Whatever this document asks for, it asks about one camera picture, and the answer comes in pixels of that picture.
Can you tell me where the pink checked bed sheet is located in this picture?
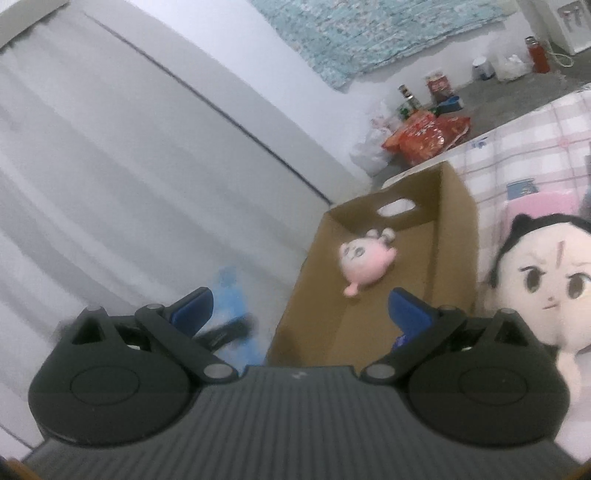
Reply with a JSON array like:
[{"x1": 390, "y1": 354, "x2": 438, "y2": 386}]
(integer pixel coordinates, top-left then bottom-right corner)
[{"x1": 383, "y1": 85, "x2": 591, "y2": 462}]

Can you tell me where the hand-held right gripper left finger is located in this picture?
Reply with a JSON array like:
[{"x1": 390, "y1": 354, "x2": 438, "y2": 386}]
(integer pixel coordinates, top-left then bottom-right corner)
[{"x1": 55, "y1": 287, "x2": 238, "y2": 384}]

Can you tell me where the white jar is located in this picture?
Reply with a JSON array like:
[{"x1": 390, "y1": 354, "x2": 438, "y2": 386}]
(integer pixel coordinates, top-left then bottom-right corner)
[{"x1": 472, "y1": 56, "x2": 496, "y2": 82}]

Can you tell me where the red snack canister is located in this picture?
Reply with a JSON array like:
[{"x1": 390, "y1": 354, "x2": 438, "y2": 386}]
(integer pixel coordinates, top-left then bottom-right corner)
[{"x1": 425, "y1": 71, "x2": 455, "y2": 104}]

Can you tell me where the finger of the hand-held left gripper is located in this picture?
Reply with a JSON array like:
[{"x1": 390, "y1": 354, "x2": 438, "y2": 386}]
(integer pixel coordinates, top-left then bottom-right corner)
[{"x1": 194, "y1": 316, "x2": 256, "y2": 354}]

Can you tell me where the brown cardboard box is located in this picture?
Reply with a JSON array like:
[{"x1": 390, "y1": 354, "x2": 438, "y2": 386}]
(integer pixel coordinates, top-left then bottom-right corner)
[{"x1": 265, "y1": 161, "x2": 478, "y2": 370}]

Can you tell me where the blue dotted tissue pack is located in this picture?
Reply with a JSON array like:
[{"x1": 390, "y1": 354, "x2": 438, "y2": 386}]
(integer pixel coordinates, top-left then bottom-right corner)
[{"x1": 210, "y1": 267, "x2": 266, "y2": 366}]

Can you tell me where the clear plastic bag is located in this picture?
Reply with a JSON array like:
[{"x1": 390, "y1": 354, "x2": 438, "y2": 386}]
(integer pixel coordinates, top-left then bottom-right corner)
[{"x1": 492, "y1": 46, "x2": 530, "y2": 82}]

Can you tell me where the white water dispenser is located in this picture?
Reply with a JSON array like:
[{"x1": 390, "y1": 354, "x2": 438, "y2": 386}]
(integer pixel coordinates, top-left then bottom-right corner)
[{"x1": 531, "y1": 0, "x2": 591, "y2": 55}]

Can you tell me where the large plush doll red skirt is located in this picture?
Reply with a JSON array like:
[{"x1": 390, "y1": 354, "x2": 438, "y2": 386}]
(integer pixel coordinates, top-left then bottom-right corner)
[{"x1": 482, "y1": 212, "x2": 591, "y2": 402}]

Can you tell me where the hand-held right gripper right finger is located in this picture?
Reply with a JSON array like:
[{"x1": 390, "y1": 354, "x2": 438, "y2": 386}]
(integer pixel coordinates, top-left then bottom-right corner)
[{"x1": 360, "y1": 287, "x2": 539, "y2": 384}]

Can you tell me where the red snack bag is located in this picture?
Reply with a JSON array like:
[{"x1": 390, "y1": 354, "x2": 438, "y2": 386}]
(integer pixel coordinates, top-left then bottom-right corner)
[
  {"x1": 383, "y1": 113, "x2": 446, "y2": 167},
  {"x1": 436, "y1": 115, "x2": 472, "y2": 149}
]

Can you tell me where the red thermos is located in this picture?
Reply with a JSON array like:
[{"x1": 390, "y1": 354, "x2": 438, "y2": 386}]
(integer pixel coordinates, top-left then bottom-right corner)
[{"x1": 525, "y1": 36, "x2": 551, "y2": 73}]

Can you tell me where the pink cloth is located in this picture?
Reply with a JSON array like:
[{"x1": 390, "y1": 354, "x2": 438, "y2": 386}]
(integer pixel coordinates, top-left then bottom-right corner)
[{"x1": 504, "y1": 191, "x2": 583, "y2": 224}]

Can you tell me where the white plastic bag red print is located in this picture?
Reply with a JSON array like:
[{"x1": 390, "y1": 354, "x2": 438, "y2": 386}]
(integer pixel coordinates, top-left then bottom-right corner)
[{"x1": 350, "y1": 99, "x2": 403, "y2": 177}]

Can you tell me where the blue floral wall cloth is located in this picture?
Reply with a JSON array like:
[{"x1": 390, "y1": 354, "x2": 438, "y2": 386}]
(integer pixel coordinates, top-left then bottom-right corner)
[{"x1": 252, "y1": 0, "x2": 518, "y2": 90}]

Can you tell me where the small pink plush toy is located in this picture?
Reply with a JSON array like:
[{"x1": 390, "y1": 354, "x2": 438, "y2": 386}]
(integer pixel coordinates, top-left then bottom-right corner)
[{"x1": 339, "y1": 228, "x2": 398, "y2": 296}]

